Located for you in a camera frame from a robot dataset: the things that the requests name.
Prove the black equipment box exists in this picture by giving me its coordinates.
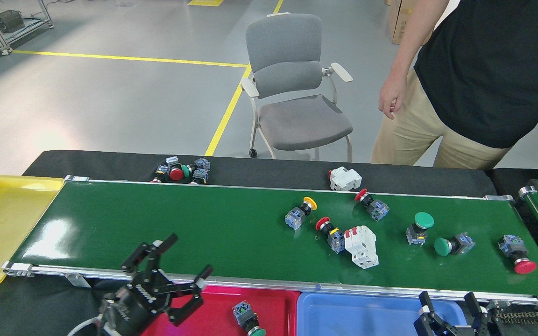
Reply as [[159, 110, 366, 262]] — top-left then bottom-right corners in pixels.
[[0, 10, 25, 33]]

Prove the long green conveyor belt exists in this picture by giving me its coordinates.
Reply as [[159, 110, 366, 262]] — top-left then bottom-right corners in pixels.
[[2, 175, 538, 308]]

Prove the person's right hand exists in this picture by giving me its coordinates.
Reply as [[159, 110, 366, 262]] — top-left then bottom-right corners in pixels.
[[378, 75, 409, 120]]

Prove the grey office chair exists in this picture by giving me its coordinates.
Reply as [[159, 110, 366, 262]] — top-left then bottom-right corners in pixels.
[[240, 13, 354, 161]]

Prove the person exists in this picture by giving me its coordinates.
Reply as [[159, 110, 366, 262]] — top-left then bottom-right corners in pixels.
[[371, 0, 538, 169]]

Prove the white circuit breaker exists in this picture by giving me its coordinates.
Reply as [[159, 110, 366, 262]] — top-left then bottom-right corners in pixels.
[[328, 166, 363, 192], [344, 225, 379, 270]]

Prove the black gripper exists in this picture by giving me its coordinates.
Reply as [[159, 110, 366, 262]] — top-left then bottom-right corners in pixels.
[[100, 233, 214, 336]]

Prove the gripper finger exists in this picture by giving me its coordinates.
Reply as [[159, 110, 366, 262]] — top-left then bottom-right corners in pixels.
[[414, 291, 456, 336], [464, 292, 502, 336]]

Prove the brown cardboard box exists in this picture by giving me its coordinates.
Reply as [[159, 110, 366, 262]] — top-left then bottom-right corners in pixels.
[[387, 0, 433, 46]]

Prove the conveyor drive chain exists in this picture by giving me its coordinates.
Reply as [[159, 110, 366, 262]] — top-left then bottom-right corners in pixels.
[[496, 308, 538, 325]]

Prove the red plastic tray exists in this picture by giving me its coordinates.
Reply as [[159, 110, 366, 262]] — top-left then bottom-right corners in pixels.
[[141, 286, 301, 336]]

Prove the green push button switch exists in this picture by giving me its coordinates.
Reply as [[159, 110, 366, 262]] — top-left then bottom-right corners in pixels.
[[232, 301, 267, 336], [405, 212, 435, 246], [181, 158, 211, 178], [434, 232, 476, 257]]

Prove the blue plastic tray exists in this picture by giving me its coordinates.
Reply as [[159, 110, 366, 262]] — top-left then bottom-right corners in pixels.
[[296, 292, 468, 336]]

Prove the yellow plastic tray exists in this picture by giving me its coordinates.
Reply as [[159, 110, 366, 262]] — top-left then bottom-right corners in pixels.
[[0, 175, 65, 291]]

